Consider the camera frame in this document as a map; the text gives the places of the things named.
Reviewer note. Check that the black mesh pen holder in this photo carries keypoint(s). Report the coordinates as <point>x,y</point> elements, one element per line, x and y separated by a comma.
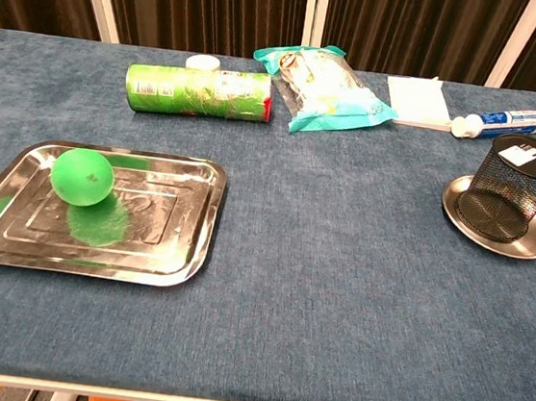
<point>510,199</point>

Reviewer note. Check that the green ball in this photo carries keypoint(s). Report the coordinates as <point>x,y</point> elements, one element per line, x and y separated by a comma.
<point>82,177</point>

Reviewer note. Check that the rectangular steel tray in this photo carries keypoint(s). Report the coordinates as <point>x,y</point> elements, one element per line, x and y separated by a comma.
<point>149,225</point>

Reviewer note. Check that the flat white box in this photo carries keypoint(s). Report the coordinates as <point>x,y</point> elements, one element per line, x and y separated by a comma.
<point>417,101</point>

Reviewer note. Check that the blue table cloth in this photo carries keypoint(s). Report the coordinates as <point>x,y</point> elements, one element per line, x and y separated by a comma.
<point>316,288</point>

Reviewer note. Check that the blue white toothpaste tube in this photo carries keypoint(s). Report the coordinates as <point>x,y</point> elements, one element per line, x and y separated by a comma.
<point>504,123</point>

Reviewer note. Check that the teal snack bag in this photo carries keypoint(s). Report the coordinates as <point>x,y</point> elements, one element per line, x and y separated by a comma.
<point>324,86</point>

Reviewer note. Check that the green chips can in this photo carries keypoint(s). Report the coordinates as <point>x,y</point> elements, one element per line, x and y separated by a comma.
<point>198,93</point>

